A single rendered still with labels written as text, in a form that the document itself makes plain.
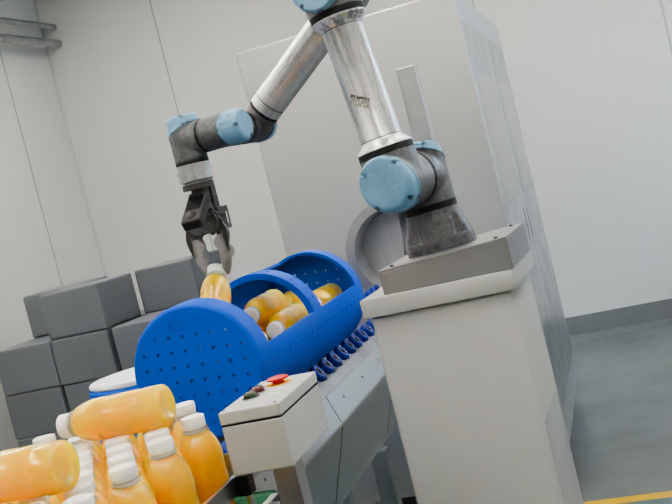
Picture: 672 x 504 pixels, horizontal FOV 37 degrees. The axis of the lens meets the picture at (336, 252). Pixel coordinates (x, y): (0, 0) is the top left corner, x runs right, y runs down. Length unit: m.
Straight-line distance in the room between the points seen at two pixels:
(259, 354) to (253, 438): 0.50
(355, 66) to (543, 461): 0.87
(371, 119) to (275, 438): 0.75
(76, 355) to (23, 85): 2.62
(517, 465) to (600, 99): 4.96
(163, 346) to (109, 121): 5.91
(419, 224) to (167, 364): 0.60
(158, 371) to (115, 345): 3.66
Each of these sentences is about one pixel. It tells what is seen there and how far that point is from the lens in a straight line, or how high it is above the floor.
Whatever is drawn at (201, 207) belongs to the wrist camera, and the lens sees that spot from 2.20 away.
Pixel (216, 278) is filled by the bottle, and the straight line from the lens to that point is 2.22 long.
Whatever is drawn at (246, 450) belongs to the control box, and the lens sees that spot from 1.56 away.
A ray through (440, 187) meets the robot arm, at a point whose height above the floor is 1.33.
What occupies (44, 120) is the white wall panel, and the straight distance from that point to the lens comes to 7.90.
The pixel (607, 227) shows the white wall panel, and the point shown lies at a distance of 6.92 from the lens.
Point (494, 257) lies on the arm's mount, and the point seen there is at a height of 1.18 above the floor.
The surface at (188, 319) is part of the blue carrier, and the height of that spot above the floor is 1.20.
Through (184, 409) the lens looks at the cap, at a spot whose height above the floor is 1.08.
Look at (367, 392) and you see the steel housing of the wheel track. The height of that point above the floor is 0.84.
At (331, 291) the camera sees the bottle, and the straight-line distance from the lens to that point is 2.76.
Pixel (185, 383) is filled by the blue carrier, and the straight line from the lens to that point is 2.09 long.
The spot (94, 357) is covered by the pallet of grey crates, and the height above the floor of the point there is 0.79.
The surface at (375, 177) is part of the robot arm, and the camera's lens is 1.99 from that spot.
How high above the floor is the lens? 1.39
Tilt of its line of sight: 4 degrees down
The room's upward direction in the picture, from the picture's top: 14 degrees counter-clockwise
